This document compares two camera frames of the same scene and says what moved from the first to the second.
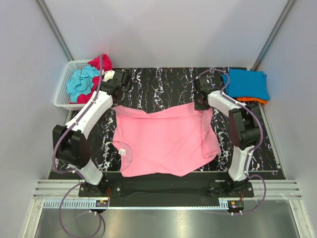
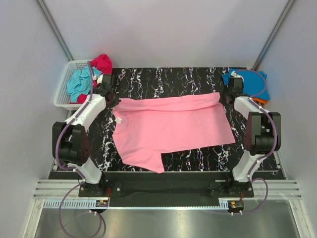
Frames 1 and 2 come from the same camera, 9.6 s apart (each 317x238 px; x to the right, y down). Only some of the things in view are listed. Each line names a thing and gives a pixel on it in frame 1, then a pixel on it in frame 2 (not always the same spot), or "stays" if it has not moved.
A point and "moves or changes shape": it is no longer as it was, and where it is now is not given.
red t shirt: (107, 65) stays
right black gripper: (200, 105) -> (228, 98)
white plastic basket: (62, 97) stays
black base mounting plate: (166, 189) stays
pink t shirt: (163, 143) moves or changes shape
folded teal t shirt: (245, 83) stays
